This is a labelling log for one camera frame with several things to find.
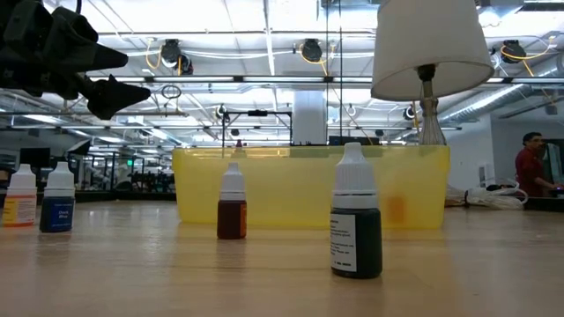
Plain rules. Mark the small blue food coloring bottle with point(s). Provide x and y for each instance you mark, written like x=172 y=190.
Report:
x=57 y=216

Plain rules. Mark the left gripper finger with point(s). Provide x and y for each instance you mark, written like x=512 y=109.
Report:
x=108 y=57
x=116 y=97

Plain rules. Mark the small yellow food coloring bottle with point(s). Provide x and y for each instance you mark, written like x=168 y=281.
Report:
x=20 y=211

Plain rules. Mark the small black food coloring bottle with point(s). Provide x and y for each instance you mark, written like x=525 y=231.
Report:
x=361 y=242

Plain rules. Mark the black background station frame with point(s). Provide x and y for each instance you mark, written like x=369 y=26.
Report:
x=257 y=113

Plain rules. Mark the small red food coloring bottle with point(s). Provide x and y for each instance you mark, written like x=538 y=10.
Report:
x=231 y=220

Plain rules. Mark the yellow translucent plastic bin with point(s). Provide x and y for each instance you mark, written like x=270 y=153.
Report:
x=299 y=189

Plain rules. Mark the person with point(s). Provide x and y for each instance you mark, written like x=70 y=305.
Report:
x=531 y=165

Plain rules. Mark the white shade table lamp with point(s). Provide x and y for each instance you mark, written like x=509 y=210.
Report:
x=427 y=44

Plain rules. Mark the large purple food coloring bottle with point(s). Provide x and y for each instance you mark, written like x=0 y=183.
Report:
x=239 y=143

